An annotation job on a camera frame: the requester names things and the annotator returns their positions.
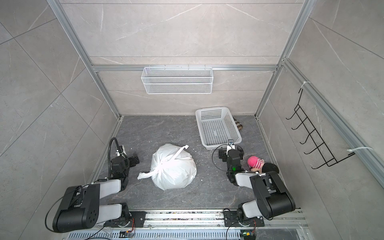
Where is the white wire mesh wall basket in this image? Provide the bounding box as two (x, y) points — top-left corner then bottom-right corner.
(141, 67), (214, 95)

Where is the black wire hook rack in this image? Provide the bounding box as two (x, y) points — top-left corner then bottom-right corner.
(285, 89), (355, 170)

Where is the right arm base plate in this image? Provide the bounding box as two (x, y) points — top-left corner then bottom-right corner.
(223, 209), (265, 228)

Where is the pink striped doll black hair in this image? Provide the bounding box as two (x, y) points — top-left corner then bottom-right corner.
(247, 156), (280, 174)

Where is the white perforated plastic tray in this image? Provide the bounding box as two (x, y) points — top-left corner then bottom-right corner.
(195, 107), (242, 151)

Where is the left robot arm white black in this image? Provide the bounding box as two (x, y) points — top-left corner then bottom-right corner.
(52, 154), (140, 233)

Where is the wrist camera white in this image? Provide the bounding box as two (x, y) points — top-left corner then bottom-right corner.
(226, 139), (236, 154)
(118, 145), (127, 158)

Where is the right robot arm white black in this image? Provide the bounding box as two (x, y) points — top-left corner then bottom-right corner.
(216, 145), (296, 224)

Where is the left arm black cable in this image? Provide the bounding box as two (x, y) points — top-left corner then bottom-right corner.
(107, 137), (121, 178)

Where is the aluminium mounting rail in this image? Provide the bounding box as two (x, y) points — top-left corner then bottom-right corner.
(61, 210), (313, 240)

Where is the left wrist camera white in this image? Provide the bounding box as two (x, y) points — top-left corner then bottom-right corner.
(118, 145), (127, 158)

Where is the brown striped small object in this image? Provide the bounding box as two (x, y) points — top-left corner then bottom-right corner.
(234, 119), (243, 130)

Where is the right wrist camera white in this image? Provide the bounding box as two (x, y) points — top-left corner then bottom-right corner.
(226, 139), (236, 154)

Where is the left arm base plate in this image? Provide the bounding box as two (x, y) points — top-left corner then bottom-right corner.
(104, 211), (147, 228)

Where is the white plastic bag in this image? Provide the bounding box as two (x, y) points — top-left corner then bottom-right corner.
(137, 144), (197, 191)

